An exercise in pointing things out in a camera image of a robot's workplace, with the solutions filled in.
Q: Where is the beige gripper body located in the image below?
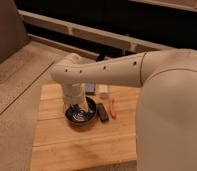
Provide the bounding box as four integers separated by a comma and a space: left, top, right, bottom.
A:
62, 84, 88, 111

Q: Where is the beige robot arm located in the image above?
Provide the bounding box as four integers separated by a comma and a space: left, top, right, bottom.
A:
52, 49, 197, 171

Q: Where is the grey blue box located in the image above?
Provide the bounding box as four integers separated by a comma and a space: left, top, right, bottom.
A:
85, 83, 95, 95

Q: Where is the dark patterned bowl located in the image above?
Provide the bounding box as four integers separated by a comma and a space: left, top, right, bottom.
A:
65, 97, 97, 126

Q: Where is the black rectangular block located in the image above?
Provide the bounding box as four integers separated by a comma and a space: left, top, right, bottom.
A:
97, 103, 109, 122

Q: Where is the orange small object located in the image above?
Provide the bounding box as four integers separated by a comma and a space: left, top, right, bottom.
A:
109, 99, 117, 119

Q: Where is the wooden board table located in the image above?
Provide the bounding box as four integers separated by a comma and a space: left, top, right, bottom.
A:
31, 83, 139, 171

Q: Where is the beige chair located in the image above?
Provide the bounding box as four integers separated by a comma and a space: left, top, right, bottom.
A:
0, 0, 29, 63

